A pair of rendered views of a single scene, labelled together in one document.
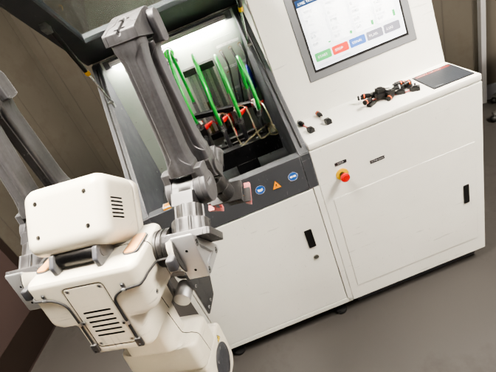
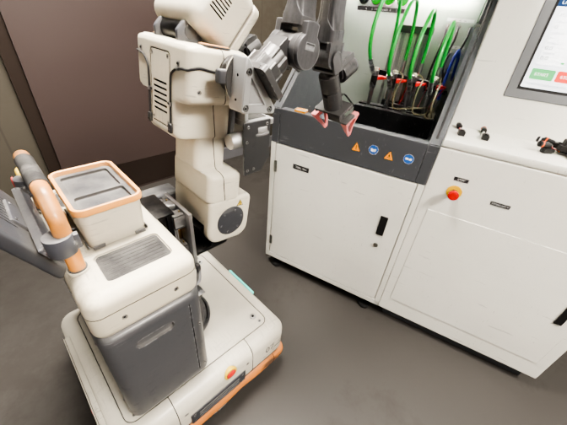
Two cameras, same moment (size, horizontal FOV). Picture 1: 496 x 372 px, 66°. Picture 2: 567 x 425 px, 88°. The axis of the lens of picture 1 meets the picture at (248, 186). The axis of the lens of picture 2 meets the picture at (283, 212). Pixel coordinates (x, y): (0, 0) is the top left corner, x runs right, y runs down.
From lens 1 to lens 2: 43 cm
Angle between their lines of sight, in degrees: 22
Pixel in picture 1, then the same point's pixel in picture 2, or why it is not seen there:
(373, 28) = not seen: outside the picture
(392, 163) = (512, 221)
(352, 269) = (395, 282)
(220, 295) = (288, 211)
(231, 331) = (279, 243)
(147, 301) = (186, 92)
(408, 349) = (380, 372)
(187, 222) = (258, 56)
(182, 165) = (295, 10)
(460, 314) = (450, 396)
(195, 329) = (224, 174)
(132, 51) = not seen: outside the picture
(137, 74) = not seen: outside the picture
